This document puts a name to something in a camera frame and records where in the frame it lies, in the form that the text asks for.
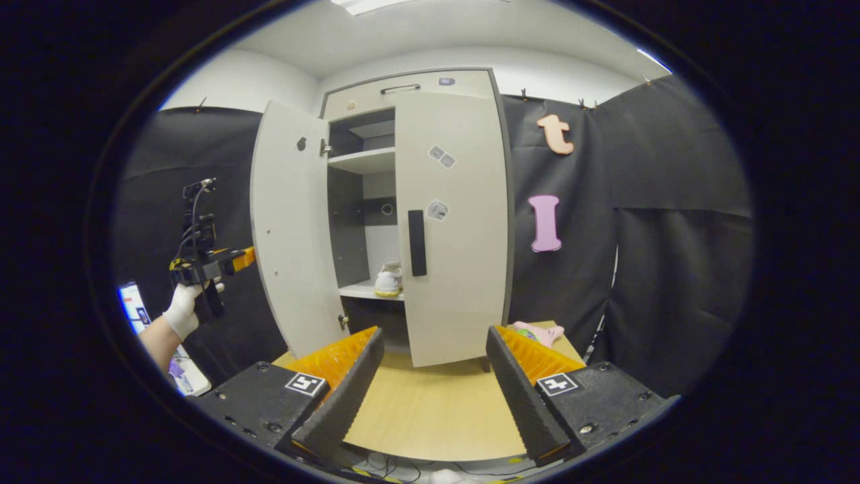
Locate black door handle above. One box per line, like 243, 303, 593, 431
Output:
408, 210, 427, 277

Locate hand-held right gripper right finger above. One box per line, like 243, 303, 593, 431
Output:
485, 325, 681, 469

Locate black backdrop cloth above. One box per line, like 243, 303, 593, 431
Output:
114, 74, 753, 397

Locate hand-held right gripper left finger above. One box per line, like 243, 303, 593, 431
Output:
195, 326, 386, 463

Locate pink plush toy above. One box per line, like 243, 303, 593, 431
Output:
512, 321, 566, 348

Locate white side desk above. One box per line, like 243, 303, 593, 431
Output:
168, 346, 212, 397

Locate ceiling light panel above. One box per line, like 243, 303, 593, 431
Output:
331, 0, 417, 15
635, 47, 673, 73

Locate grey shoe cabinet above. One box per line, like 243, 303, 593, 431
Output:
250, 67, 517, 369

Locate grey shoe cabinet door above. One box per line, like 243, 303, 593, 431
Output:
394, 91, 509, 368
250, 99, 350, 359

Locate white shoe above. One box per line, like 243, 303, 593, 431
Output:
374, 262, 404, 298

